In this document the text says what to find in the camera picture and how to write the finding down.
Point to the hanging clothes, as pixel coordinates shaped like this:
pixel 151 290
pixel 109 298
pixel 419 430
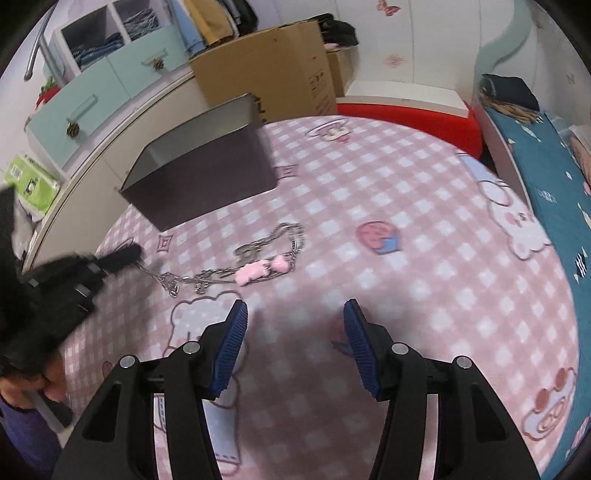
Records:
pixel 204 24

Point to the teal drawer cabinet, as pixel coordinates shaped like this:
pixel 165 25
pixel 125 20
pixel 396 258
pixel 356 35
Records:
pixel 85 103

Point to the pink and green pillow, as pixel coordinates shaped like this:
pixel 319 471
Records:
pixel 580 141

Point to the red strawberry plush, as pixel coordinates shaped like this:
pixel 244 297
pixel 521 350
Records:
pixel 47 92

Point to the large cardboard box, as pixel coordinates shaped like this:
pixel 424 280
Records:
pixel 286 70

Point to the teal patterned bed mattress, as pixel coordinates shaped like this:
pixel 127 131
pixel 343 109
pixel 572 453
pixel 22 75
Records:
pixel 537 162

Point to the dark metal tin box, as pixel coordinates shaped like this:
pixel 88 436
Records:
pixel 218 158

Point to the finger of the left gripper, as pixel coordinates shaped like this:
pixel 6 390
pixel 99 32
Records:
pixel 119 259

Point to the person's left hand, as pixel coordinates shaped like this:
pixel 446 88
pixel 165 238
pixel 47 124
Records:
pixel 15 388

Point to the red and white bench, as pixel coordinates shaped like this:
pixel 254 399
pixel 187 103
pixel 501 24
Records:
pixel 436 111

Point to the beige lower cabinet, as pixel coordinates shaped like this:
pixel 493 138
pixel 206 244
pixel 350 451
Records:
pixel 90 203

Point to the folded dark clothes on bed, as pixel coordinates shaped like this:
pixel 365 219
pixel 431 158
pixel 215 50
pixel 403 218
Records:
pixel 510 96

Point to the small cardboard box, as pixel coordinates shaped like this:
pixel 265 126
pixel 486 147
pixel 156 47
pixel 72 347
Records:
pixel 341 65

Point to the black clothes on box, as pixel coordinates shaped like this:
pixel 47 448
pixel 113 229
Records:
pixel 335 31

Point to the metal stair handrail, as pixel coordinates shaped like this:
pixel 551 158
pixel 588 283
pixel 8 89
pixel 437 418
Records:
pixel 40 45

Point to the purple cubby shelf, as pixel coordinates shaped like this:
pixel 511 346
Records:
pixel 90 24

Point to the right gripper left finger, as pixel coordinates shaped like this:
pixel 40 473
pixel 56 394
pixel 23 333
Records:
pixel 114 437

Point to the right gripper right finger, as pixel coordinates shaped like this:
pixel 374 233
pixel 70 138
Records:
pixel 476 438

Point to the white wardrobe with butterflies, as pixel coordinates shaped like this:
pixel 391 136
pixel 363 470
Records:
pixel 426 42

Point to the green paper bag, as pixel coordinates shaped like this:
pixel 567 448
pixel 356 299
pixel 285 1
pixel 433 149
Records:
pixel 35 186

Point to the pink checkered tablecloth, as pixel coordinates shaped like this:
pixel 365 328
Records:
pixel 432 246

